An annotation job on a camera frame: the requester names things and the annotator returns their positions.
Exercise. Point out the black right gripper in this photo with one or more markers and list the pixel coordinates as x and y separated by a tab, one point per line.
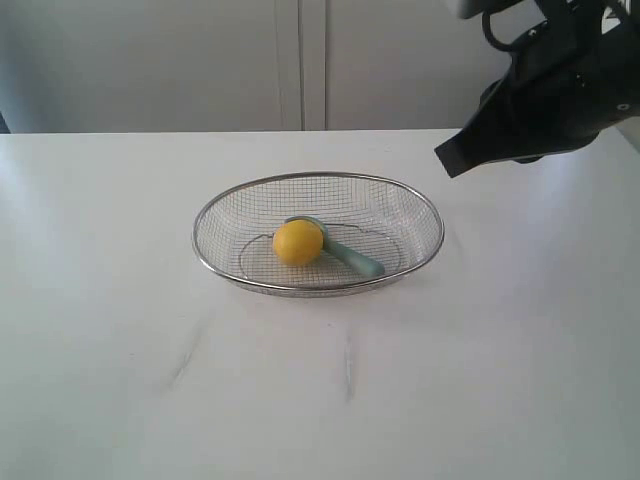
571	76

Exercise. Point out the yellow lemon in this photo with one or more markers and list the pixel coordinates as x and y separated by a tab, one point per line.
298	242

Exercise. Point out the metal wire mesh basket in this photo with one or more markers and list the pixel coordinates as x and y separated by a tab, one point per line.
383	219

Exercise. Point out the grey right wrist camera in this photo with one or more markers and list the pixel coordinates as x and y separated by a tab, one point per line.
467	9

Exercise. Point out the teal handled peeler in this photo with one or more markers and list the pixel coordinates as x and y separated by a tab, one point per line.
359	263

